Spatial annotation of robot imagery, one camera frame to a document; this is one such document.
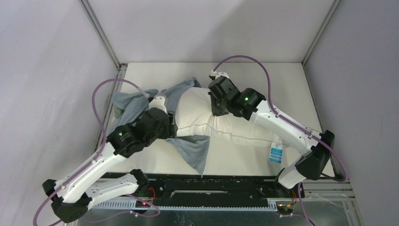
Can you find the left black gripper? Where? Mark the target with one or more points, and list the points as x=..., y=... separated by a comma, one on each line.
x=171, y=129

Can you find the aluminium base frame rails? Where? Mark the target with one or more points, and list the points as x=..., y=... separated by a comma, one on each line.
x=283, y=84

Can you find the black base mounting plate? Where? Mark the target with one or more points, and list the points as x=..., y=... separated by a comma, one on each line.
x=211, y=189

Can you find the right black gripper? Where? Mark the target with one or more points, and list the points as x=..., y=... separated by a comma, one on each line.
x=216, y=111

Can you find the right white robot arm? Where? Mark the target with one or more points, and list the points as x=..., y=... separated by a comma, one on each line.
x=314, y=147

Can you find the white pillow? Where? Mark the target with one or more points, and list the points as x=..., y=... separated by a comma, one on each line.
x=194, y=117

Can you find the grey slotted cable duct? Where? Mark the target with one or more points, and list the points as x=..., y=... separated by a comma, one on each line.
x=131, y=204

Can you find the right aluminium frame post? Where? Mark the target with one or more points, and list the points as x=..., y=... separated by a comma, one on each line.
x=321, y=30

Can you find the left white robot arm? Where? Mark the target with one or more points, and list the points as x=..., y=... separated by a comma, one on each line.
x=78, y=192

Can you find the grey-blue pillowcase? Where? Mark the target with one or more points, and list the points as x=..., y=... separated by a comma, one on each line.
x=130, y=107

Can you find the left aluminium frame post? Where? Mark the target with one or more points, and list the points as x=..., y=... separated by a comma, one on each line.
x=92, y=17

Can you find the aluminium frame post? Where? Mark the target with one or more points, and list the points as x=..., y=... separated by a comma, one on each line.
x=321, y=30
x=92, y=17

